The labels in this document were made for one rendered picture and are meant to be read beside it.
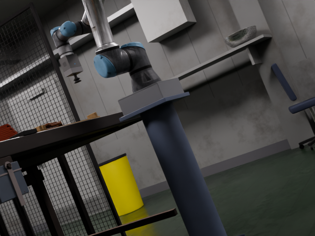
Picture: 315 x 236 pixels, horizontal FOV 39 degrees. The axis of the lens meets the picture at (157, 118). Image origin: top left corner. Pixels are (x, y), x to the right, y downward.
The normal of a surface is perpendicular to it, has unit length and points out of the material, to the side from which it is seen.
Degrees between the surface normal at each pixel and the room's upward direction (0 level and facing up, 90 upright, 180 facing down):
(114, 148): 90
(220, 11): 90
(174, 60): 90
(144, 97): 90
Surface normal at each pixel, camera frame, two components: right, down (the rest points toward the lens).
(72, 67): 0.73, -0.31
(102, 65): -0.73, 0.43
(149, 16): -0.46, 0.15
